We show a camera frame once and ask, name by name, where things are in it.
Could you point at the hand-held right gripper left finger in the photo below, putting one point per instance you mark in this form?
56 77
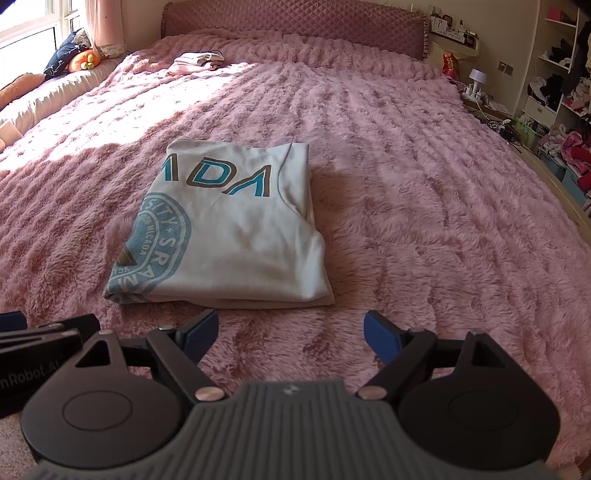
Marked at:
203 333

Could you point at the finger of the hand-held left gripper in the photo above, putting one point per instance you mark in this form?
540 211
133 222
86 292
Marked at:
11 321

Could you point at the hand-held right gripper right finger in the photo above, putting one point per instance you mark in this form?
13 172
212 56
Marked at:
382 338

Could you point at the white printed sweatshirt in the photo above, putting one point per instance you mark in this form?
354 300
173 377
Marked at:
240 230

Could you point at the pile of pink red clothes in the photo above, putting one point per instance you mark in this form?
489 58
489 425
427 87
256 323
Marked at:
575 147

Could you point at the folded pink white clothes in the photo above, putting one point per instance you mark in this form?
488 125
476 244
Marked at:
194 62

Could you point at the pink fluffy blanket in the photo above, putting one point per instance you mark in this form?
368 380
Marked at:
415 184

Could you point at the peach round cushion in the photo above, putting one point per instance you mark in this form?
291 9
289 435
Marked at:
21 90

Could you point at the beige window seat cushion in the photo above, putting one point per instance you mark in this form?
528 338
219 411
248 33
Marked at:
55 92

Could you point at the light blue storage box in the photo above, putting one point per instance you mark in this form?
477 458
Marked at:
553 167
573 184

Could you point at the green bag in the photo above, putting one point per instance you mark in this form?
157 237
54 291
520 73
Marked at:
528 131

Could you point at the white power strip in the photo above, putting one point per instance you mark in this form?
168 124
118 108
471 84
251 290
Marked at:
473 97

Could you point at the orange plush toy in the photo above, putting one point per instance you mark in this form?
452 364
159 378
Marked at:
85 60

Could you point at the dark blue floral pillow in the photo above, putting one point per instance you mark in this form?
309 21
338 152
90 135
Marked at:
62 53

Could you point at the white shelving unit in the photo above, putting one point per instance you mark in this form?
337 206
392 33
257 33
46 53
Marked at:
538 108

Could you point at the white table lamp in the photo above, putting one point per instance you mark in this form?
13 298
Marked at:
476 74

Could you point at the red snack bag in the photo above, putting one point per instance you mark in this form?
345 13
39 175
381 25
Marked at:
451 67

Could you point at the pink curtain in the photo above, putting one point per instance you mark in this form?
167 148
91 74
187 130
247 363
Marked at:
106 23

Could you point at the pink quilted headboard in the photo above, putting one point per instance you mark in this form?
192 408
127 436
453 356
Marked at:
295 18

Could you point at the wall socket plate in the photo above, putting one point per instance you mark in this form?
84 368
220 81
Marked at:
506 67

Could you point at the beige bedside wall shelf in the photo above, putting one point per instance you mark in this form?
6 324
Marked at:
455 44

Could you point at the window with white frame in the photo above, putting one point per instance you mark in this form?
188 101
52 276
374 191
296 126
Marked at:
27 18

